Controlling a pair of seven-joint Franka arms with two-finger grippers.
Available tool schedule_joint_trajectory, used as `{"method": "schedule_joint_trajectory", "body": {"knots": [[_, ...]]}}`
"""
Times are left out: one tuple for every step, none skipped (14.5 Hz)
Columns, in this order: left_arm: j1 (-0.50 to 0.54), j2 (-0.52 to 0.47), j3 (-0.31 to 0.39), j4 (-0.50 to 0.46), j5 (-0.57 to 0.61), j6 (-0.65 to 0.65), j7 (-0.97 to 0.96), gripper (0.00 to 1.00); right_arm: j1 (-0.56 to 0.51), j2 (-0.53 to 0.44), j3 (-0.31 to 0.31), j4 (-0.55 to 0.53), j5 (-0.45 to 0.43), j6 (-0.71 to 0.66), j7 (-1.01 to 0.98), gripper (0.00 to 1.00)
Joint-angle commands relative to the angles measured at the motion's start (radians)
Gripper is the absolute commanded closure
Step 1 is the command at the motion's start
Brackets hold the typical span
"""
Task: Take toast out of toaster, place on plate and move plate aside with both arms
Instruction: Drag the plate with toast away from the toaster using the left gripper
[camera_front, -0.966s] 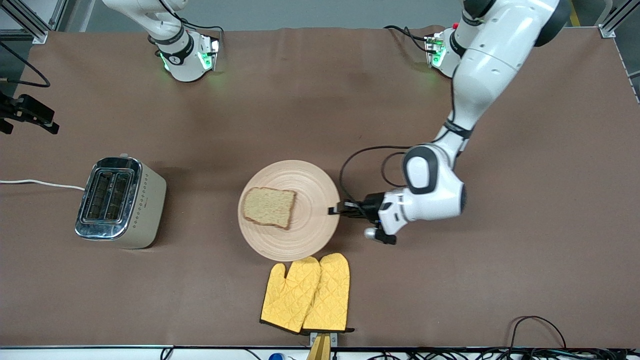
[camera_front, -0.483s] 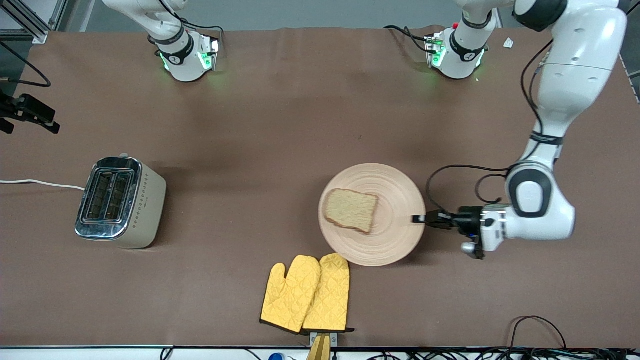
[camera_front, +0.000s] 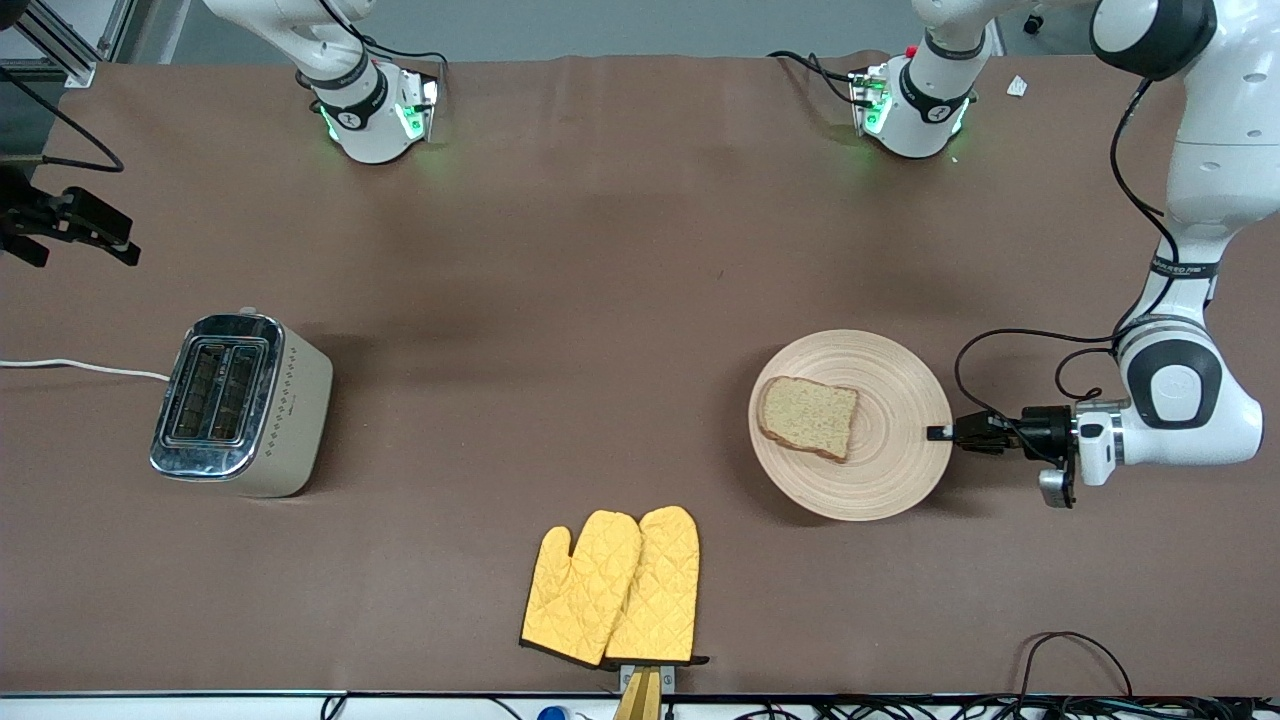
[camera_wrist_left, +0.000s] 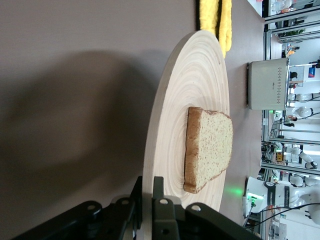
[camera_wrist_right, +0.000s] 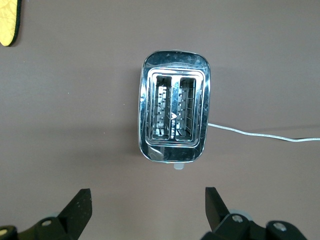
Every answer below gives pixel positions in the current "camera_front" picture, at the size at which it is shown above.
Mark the black caster wheel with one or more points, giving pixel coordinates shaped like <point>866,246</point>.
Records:
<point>1033,22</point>

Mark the yellow wooden post with bracket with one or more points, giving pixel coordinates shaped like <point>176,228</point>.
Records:
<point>640,695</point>

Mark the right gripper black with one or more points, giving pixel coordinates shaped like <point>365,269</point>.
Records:
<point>30,218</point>

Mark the round wooden plate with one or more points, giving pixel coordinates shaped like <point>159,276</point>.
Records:
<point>890,470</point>

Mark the yellow quilted oven mitt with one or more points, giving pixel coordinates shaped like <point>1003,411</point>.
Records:
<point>660,590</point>
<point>575,590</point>

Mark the aluminium frame profile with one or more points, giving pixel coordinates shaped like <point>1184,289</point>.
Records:
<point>70,65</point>

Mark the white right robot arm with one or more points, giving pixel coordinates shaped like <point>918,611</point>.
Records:
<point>370,130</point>

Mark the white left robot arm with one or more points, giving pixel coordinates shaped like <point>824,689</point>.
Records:
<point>1220,170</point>

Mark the brown bread toast slice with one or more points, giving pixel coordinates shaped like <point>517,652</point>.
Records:
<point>808,418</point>

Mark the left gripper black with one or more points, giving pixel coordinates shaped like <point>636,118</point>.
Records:
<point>1046,427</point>

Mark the table cover sheet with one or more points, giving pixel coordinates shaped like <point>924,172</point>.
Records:
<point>600,300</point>

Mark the chrome and beige toaster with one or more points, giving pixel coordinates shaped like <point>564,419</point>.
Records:
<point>290,420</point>

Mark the small white paper scrap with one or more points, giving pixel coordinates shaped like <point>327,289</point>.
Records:
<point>1017,86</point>

